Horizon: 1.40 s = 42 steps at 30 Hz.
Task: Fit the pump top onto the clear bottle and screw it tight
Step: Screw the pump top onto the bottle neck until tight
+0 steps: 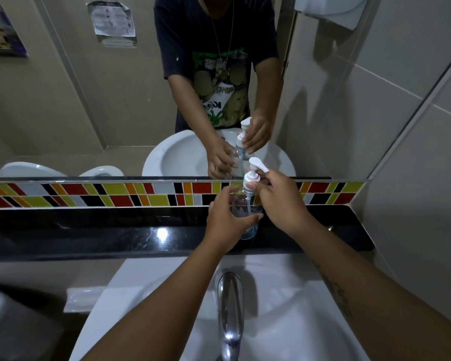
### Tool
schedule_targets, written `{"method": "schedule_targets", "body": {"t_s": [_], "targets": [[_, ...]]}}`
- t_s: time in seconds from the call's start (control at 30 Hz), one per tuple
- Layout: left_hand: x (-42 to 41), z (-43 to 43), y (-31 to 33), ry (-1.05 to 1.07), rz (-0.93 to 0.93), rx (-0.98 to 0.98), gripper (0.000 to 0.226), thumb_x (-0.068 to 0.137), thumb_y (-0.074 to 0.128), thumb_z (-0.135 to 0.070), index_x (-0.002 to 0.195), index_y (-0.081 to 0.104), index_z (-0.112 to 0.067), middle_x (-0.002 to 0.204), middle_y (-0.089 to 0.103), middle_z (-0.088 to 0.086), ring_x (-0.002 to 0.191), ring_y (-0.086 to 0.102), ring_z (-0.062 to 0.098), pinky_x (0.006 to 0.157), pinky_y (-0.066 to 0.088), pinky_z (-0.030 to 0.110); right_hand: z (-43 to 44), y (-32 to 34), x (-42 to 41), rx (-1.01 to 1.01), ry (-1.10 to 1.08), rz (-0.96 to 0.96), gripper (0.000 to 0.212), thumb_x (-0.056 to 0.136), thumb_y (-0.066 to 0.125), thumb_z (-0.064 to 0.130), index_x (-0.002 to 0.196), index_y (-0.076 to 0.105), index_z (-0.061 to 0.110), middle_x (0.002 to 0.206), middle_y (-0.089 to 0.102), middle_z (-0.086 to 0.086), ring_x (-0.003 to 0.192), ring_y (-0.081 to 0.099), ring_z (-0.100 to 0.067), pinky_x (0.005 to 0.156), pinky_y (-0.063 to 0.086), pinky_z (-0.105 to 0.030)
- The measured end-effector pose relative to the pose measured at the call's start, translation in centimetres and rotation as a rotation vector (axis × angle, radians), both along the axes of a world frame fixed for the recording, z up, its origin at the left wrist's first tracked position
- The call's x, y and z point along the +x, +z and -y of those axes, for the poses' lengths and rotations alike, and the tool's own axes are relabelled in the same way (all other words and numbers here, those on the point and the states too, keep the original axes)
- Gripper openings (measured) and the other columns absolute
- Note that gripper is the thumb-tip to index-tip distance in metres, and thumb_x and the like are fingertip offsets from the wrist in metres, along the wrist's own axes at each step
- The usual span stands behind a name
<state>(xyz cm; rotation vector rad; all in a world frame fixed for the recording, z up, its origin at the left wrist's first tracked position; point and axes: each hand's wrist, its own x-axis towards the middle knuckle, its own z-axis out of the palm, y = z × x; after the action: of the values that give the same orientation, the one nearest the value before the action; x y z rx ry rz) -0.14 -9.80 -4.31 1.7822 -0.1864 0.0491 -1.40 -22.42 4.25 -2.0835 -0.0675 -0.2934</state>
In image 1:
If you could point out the clear plastic bottle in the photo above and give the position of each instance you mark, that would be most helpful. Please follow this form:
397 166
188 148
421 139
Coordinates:
244 206

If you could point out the white toilet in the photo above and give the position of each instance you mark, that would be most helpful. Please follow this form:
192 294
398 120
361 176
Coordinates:
11 327

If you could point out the white pump dispenser head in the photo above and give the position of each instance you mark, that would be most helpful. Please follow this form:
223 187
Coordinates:
252 175

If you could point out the person's left hand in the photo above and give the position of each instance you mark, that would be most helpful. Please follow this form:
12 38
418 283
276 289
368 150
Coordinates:
221 225

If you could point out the chrome faucet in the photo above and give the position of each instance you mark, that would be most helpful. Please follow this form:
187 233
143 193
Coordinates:
230 312

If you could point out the person's right forearm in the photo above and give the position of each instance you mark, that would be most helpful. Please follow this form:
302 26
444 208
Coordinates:
372 293

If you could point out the black stone ledge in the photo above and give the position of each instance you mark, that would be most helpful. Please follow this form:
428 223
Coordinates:
97 233

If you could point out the white ceramic sink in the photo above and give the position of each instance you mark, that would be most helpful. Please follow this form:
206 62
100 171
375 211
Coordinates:
285 319

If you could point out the person's left forearm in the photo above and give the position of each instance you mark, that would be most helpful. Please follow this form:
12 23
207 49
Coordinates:
165 308

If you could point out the person's right thumb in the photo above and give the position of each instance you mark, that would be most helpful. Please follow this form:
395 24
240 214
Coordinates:
258 188

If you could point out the person's left thumb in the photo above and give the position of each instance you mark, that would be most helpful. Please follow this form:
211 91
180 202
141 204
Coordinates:
250 221

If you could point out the person's right hand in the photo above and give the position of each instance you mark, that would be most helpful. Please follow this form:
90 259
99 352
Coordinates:
283 204

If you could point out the wall mirror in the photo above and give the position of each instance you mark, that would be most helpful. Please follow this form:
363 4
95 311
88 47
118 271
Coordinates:
97 108

